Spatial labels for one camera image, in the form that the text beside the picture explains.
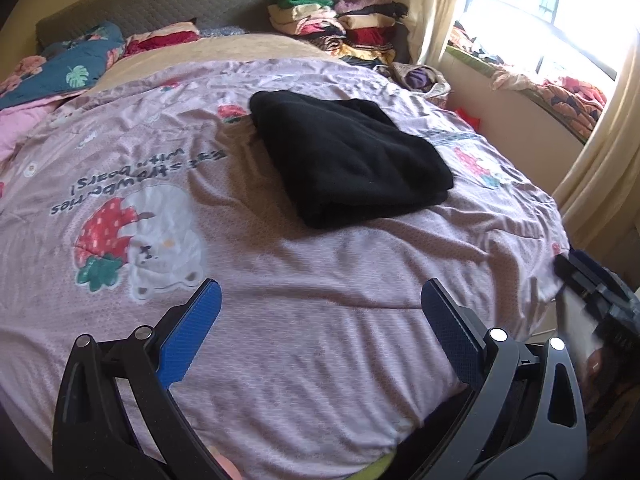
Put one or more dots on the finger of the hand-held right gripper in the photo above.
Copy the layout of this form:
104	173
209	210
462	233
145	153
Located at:
582	266

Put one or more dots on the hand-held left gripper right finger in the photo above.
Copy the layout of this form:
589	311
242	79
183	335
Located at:
450	327

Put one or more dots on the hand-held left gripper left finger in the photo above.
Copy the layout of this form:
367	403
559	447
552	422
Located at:
192	327

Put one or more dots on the black sweater with orange cuffs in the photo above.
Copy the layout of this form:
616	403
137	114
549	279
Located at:
350	160

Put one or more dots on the floral bag of clothes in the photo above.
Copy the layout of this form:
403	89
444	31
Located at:
420	80

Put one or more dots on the pile of folded clothes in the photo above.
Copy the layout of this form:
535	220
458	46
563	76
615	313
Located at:
360	25

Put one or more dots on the person's left hand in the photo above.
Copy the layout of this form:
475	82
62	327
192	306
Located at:
226	466

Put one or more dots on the cream curtain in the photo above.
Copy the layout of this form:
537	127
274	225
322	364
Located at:
600	160
440	10

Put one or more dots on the person's black pants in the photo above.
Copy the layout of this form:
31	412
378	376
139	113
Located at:
435	440

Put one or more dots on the pink strawberry printed duvet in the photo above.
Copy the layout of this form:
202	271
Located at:
300	285

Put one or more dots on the floral cloth on windowsill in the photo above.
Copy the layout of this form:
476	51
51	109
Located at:
565	95

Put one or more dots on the red plastic bag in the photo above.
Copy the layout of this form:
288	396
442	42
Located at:
470	120

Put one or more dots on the pink quilt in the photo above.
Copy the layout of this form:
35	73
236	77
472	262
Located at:
20	125

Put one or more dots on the window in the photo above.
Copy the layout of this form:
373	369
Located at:
525	0

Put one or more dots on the beige blanket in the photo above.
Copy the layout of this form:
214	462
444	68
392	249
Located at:
225	50

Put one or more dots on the blue floral quilt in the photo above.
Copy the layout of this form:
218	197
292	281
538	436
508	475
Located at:
75	70

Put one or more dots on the red and pink cloth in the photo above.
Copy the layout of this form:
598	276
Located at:
160	40

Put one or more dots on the blue patterned pillow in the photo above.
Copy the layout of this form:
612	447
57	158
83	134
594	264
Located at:
222	31

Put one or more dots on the grey quilted headboard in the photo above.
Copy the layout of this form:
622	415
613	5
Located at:
150	5

